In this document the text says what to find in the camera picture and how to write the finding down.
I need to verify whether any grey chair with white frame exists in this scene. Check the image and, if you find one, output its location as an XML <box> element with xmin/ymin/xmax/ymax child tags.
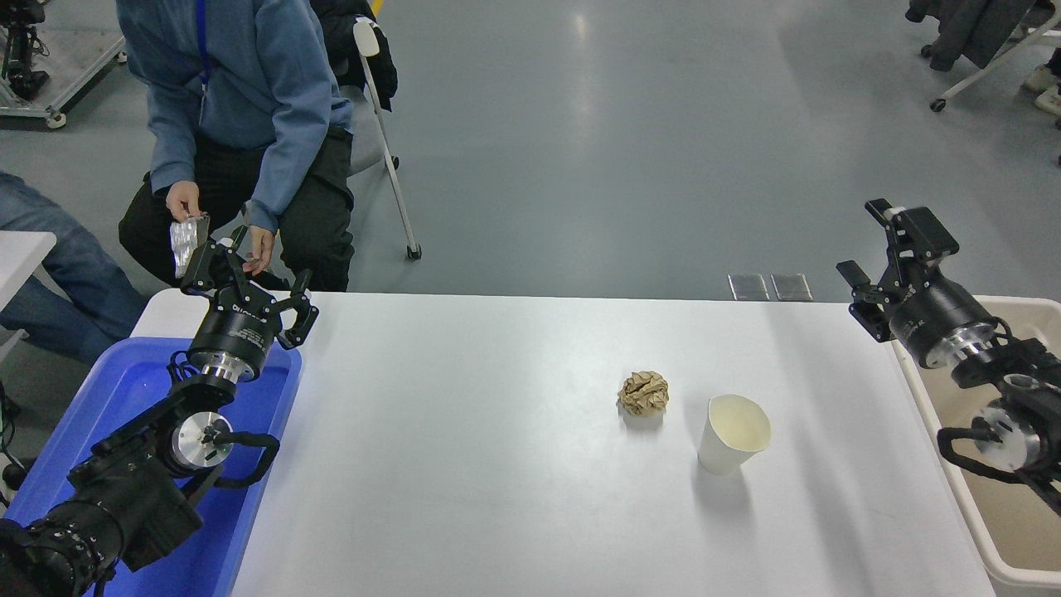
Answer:
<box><xmin>342</xmin><ymin>17</ymin><xmax>424</xmax><ymax>262</ymax></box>

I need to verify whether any person's right hand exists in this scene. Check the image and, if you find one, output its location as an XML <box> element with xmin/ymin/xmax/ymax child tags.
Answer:
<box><xmin>165</xmin><ymin>180</ymin><xmax>204</xmax><ymax>223</ymax></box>

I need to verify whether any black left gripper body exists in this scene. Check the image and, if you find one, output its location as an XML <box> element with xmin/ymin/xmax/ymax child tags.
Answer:
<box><xmin>191</xmin><ymin>292</ymin><xmax>280</xmax><ymax>371</ymax></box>

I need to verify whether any seated person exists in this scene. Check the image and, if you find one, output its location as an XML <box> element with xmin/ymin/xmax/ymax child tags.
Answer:
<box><xmin>0</xmin><ymin>170</ymin><xmax>152</xmax><ymax>366</ymax></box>

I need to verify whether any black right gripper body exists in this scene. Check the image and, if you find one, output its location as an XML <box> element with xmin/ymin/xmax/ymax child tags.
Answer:
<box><xmin>887</xmin><ymin>276</ymin><xmax>996</xmax><ymax>366</ymax></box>

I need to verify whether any black jacket on chair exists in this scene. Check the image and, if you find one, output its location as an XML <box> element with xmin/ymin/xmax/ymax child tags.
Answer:
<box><xmin>311</xmin><ymin>0</ymin><xmax>399</xmax><ymax>113</ymax></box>

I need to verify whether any small white side table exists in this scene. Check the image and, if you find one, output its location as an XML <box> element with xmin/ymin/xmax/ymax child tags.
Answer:
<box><xmin>0</xmin><ymin>230</ymin><xmax>59</xmax><ymax>312</ymax></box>

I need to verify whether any white wheeled rack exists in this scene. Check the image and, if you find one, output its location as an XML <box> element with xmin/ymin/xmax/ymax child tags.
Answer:
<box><xmin>930</xmin><ymin>8</ymin><xmax>1061</xmax><ymax>113</ymax></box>

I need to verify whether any large pale plastic bin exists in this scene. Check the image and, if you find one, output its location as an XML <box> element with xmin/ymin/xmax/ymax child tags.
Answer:
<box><xmin>891</xmin><ymin>296</ymin><xmax>1061</xmax><ymax>590</ymax></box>

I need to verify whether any black equipment on cart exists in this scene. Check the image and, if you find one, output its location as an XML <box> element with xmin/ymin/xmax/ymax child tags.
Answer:
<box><xmin>0</xmin><ymin>0</ymin><xmax>49</xmax><ymax>102</ymax></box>

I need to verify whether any dark garment on rack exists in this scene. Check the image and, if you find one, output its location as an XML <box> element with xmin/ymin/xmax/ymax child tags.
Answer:
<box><xmin>905</xmin><ymin>0</ymin><xmax>1037</xmax><ymax>71</ymax></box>

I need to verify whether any white paper cup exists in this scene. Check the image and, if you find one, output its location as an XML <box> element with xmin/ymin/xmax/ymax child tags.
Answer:
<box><xmin>698</xmin><ymin>395</ymin><xmax>773</xmax><ymax>477</ymax></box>

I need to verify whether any aluminium frame cart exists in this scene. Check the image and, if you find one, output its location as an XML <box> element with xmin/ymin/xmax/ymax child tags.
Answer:
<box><xmin>0</xmin><ymin>32</ymin><xmax>129</xmax><ymax>129</ymax></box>

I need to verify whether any crumpled tan paper ball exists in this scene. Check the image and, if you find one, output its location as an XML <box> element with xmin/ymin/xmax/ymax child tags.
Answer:
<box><xmin>618</xmin><ymin>371</ymin><xmax>671</xmax><ymax>417</ymax></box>

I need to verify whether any person's left hand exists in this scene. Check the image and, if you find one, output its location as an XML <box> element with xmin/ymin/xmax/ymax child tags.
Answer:
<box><xmin>246</xmin><ymin>226</ymin><xmax>277</xmax><ymax>276</ymax></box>

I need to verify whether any blue plastic tray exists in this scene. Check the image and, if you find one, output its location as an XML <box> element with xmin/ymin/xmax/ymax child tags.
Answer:
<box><xmin>4</xmin><ymin>336</ymin><xmax>303</xmax><ymax>597</ymax></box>

